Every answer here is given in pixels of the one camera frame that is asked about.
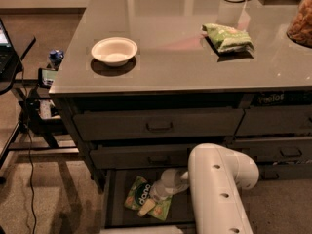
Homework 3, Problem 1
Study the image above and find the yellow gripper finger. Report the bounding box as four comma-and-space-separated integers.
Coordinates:
137, 199, 156, 216

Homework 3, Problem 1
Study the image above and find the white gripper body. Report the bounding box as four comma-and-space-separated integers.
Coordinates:
150, 168, 189, 202

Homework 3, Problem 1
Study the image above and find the green rice chip bag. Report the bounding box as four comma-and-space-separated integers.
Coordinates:
124, 175, 172, 221

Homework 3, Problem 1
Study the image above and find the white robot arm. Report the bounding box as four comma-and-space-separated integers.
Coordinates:
138, 143, 259, 234

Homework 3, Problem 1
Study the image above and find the open bottom drawer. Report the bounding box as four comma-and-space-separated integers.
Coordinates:
99, 165, 222, 234

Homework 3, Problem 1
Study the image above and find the middle left drawer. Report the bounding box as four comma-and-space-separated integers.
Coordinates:
90, 144, 196, 169

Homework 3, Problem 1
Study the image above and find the top left drawer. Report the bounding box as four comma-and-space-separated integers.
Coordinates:
73, 108, 244, 141

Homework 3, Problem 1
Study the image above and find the dark drawer cabinet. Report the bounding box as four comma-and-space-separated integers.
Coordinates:
50, 0, 312, 234

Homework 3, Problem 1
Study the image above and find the middle right drawer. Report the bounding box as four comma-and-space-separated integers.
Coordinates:
227, 137, 312, 163

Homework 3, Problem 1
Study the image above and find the top right drawer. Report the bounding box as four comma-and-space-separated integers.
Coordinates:
236, 105, 312, 136

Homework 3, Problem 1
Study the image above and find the green snack bag on counter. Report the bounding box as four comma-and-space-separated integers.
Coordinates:
202, 23, 254, 54

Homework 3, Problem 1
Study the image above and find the white paper bowl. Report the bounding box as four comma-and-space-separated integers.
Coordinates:
91, 37, 138, 66

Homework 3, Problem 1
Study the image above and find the black smartphone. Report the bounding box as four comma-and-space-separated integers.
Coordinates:
38, 68, 57, 88

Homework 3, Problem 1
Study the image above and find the black laptop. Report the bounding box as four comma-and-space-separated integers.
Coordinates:
0, 19, 20, 77

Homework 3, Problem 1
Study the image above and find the black cable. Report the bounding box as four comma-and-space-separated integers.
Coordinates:
19, 58, 39, 234

